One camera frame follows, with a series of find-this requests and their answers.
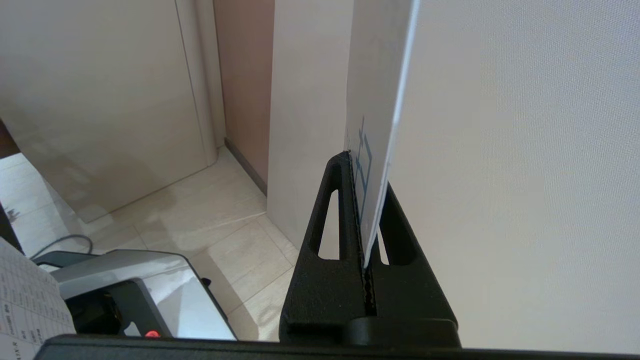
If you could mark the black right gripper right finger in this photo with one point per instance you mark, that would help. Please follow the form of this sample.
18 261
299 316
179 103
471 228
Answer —
405 295

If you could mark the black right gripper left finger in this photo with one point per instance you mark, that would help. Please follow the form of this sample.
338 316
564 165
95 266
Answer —
325 300

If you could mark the white door hanger sign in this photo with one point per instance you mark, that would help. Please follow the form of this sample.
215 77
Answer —
380 75

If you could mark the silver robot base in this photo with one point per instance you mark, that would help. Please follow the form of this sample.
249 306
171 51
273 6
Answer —
190 305

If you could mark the white room door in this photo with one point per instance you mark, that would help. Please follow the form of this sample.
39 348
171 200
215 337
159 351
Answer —
525 150

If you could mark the dark skirting board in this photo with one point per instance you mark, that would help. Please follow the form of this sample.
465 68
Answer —
245 167

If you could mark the red base button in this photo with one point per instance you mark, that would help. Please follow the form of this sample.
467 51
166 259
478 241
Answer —
152 334

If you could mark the printed table paper sheet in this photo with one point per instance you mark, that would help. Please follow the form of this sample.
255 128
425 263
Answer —
30 305

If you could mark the brown wooden panel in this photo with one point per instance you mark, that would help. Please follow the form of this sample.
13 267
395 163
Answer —
7 142

